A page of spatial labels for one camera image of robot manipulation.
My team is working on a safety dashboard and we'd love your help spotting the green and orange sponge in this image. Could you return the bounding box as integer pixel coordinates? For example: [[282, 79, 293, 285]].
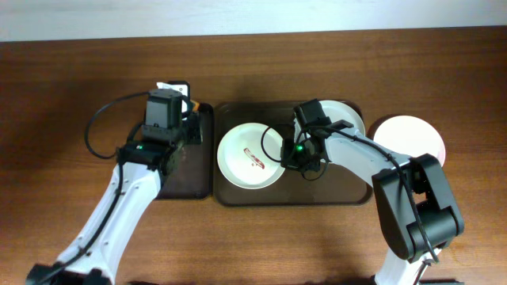
[[187, 100, 200, 114]]

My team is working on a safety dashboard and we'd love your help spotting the pale grey stained plate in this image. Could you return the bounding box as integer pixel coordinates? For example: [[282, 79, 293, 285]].
[[320, 100, 366, 135]]

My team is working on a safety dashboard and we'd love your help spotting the cream plate with red stain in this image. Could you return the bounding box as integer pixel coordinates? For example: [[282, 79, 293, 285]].
[[217, 123, 284, 190]]

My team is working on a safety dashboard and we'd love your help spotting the white plate with red stain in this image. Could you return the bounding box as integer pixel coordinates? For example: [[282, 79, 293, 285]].
[[368, 115, 446, 166]]

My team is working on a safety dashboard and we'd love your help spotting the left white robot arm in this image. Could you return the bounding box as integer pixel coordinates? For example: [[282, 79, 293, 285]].
[[25, 81, 202, 284]]

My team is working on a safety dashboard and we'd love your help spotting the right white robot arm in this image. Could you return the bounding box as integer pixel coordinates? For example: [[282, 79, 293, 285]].
[[280, 126, 464, 284]]

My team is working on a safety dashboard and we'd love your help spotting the large brown serving tray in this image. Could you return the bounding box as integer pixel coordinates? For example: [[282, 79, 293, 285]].
[[213, 101, 373, 207]]

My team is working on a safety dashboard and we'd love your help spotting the small black tray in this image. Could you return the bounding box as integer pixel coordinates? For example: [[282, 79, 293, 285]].
[[156, 103, 215, 200]]

